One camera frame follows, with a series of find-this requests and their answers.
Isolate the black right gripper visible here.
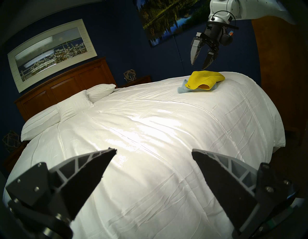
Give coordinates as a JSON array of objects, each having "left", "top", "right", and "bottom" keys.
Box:
[{"left": 190, "top": 22, "right": 234, "bottom": 71}]

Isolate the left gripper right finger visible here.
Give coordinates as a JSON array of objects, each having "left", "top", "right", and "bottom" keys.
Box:
[{"left": 192, "top": 149, "right": 297, "bottom": 239}]

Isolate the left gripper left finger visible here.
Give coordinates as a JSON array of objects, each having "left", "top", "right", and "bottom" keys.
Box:
[{"left": 5, "top": 148, "right": 117, "bottom": 239}]

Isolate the yellow hand towel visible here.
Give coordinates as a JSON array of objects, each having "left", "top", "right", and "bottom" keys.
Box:
[{"left": 185, "top": 71, "right": 225, "bottom": 91}]

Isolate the light blue hand towel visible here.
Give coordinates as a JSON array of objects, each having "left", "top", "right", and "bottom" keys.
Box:
[{"left": 177, "top": 79, "right": 217, "bottom": 94}]

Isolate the forest lake canvas print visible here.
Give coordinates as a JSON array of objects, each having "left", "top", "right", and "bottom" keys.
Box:
[{"left": 134, "top": 0, "right": 212, "bottom": 47}]

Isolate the brown wooden nightstand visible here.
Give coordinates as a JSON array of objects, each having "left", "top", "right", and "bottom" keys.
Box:
[
  {"left": 118, "top": 75, "right": 152, "bottom": 88},
  {"left": 3, "top": 141, "right": 30, "bottom": 173}
]

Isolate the white bed pillow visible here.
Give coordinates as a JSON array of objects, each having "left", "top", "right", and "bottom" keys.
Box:
[
  {"left": 21, "top": 105, "right": 60, "bottom": 142},
  {"left": 86, "top": 84, "right": 116, "bottom": 103}
]

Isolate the small pleated white cushion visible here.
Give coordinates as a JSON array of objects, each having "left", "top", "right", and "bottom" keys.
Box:
[{"left": 57, "top": 90, "right": 95, "bottom": 122}]

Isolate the white bed with duvet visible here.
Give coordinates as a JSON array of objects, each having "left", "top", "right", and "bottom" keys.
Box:
[{"left": 3, "top": 72, "right": 286, "bottom": 239}]

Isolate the brown wooden headboard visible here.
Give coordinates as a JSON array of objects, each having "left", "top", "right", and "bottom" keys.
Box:
[{"left": 14, "top": 57, "right": 117, "bottom": 122}]

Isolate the white framed flower picture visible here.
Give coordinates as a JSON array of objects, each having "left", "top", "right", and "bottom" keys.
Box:
[{"left": 8, "top": 19, "right": 97, "bottom": 93}]

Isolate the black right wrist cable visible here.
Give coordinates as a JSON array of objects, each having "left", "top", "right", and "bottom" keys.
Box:
[{"left": 211, "top": 10, "right": 237, "bottom": 30}]

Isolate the geometric wire ornament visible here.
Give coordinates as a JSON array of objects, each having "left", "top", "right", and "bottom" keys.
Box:
[
  {"left": 123, "top": 70, "right": 137, "bottom": 83},
  {"left": 2, "top": 131, "right": 21, "bottom": 153}
]

